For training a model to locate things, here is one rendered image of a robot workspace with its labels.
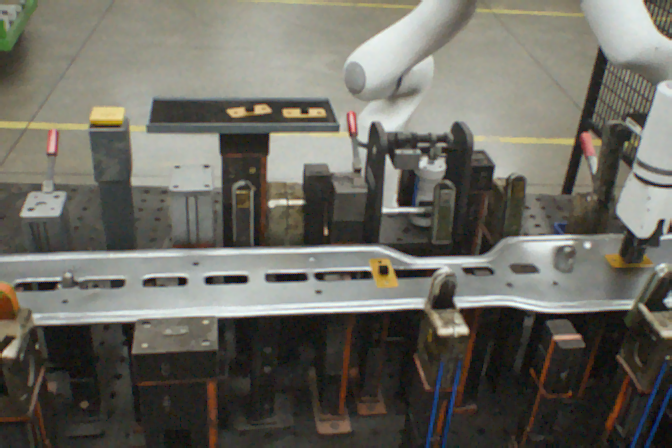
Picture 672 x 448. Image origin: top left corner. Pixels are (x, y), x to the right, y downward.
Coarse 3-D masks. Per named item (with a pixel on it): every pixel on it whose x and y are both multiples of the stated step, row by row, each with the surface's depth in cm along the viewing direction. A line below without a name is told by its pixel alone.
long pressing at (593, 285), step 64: (0, 256) 125; (64, 256) 126; (128, 256) 128; (192, 256) 129; (256, 256) 131; (320, 256) 132; (384, 256) 133; (512, 256) 136; (576, 256) 138; (64, 320) 113; (128, 320) 114
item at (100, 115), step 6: (96, 108) 142; (102, 108) 142; (108, 108) 142; (114, 108) 142; (120, 108) 143; (96, 114) 140; (102, 114) 140; (108, 114) 140; (114, 114) 140; (120, 114) 140; (90, 120) 138; (96, 120) 138; (102, 120) 138; (108, 120) 138; (114, 120) 138; (120, 120) 139
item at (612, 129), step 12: (612, 132) 139; (624, 132) 136; (612, 144) 140; (600, 156) 141; (612, 156) 141; (600, 168) 141; (612, 168) 142; (600, 180) 142; (612, 180) 142; (600, 192) 143; (612, 192) 143
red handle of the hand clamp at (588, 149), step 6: (582, 138) 150; (588, 138) 149; (582, 144) 150; (588, 144) 149; (588, 150) 148; (588, 156) 148; (594, 156) 148; (588, 162) 148; (594, 162) 147; (594, 168) 147; (594, 174) 146; (600, 198) 144; (606, 198) 144
